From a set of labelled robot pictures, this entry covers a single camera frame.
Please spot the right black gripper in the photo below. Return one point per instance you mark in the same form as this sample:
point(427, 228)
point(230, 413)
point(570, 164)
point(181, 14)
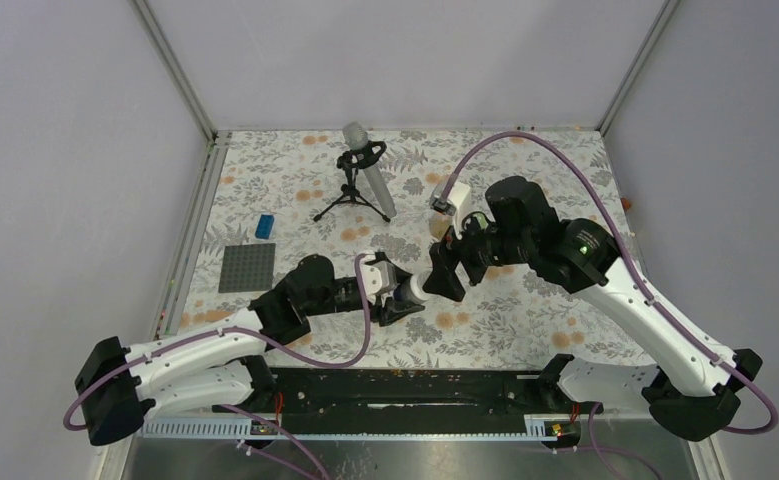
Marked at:
point(446, 256)

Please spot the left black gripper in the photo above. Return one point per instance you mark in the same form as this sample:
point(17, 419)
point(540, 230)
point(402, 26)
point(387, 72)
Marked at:
point(392, 311)

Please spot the white cap pill bottle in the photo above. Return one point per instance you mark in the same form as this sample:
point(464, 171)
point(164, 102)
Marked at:
point(412, 290)

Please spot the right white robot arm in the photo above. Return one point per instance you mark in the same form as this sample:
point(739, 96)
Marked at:
point(691, 385)

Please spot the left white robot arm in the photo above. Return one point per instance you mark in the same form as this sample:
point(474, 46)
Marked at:
point(120, 387)

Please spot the floral table mat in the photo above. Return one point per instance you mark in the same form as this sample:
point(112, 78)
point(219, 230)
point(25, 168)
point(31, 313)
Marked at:
point(512, 320)

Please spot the grey lego baseplate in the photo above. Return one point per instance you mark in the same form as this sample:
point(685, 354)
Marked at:
point(247, 268)

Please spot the blue lego brick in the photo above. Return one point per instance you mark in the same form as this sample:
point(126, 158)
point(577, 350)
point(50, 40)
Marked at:
point(264, 227)

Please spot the black microphone tripod stand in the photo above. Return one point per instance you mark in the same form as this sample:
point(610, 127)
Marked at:
point(350, 193)

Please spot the grey microphone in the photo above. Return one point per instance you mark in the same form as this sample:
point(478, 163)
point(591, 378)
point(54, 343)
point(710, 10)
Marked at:
point(367, 153)

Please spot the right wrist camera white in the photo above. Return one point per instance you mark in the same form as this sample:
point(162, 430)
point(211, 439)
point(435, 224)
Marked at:
point(456, 204)

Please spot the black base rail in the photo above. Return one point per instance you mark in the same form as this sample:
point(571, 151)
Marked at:
point(303, 391)

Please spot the white cable duct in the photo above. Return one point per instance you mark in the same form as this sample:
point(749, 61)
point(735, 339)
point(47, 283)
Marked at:
point(452, 425)

